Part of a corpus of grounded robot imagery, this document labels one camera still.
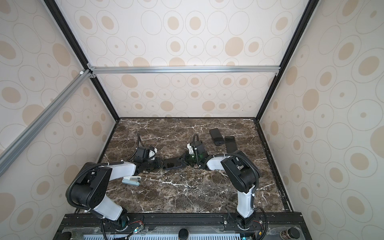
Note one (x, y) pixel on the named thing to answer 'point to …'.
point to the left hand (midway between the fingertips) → (170, 162)
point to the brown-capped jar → (290, 233)
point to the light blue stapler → (133, 180)
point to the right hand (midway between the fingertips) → (177, 160)
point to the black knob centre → (183, 234)
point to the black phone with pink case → (217, 137)
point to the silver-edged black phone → (231, 144)
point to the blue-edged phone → (172, 162)
